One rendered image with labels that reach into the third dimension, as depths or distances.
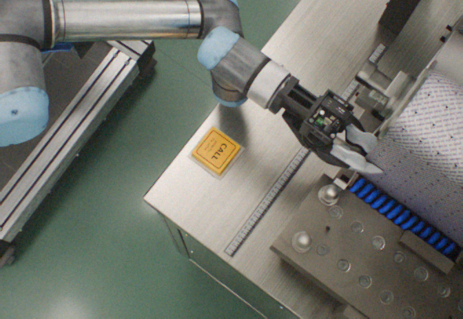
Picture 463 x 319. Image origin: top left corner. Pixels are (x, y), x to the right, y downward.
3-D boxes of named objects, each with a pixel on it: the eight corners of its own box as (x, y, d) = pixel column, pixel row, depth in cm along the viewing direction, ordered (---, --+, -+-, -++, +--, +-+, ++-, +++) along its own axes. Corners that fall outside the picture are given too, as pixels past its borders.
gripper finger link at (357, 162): (379, 179, 105) (332, 144, 106) (371, 187, 110) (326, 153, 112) (391, 164, 105) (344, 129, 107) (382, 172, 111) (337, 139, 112)
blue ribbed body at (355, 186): (357, 177, 121) (361, 172, 117) (457, 249, 118) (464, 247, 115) (346, 192, 120) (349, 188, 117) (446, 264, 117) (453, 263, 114)
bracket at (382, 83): (344, 115, 135) (381, 56, 106) (371, 134, 134) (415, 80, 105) (331, 134, 134) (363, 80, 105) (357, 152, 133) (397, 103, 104)
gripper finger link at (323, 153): (344, 173, 109) (301, 141, 111) (342, 176, 111) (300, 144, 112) (361, 151, 110) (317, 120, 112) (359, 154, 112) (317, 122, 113)
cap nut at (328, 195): (325, 181, 118) (329, 176, 114) (342, 193, 118) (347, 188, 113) (313, 198, 117) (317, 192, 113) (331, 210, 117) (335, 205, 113)
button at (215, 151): (212, 128, 134) (212, 125, 131) (240, 149, 133) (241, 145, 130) (191, 156, 132) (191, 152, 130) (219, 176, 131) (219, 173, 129)
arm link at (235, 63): (221, 35, 119) (222, 14, 111) (271, 70, 117) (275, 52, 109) (194, 68, 117) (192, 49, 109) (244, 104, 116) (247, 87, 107)
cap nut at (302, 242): (299, 227, 116) (302, 223, 112) (316, 240, 115) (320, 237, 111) (286, 244, 115) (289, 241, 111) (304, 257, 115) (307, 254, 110)
